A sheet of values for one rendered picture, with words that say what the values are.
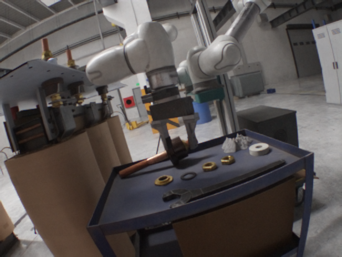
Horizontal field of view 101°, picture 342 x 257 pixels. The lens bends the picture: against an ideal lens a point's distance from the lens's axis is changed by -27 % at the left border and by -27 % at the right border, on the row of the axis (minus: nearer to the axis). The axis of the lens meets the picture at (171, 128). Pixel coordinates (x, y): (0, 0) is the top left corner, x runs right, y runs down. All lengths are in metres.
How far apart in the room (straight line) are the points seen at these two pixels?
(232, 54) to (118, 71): 0.57
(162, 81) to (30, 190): 0.80
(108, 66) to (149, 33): 0.15
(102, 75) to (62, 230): 0.78
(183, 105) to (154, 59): 0.15
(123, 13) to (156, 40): 6.39
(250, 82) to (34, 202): 10.10
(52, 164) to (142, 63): 0.58
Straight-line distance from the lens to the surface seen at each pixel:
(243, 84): 10.19
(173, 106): 0.55
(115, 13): 7.14
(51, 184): 0.93
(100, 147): 1.31
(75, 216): 0.98
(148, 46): 0.55
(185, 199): 0.50
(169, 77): 0.54
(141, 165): 0.76
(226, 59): 0.94
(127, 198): 0.63
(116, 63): 0.58
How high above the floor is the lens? 1.15
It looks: 10 degrees down
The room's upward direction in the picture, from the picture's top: 15 degrees counter-clockwise
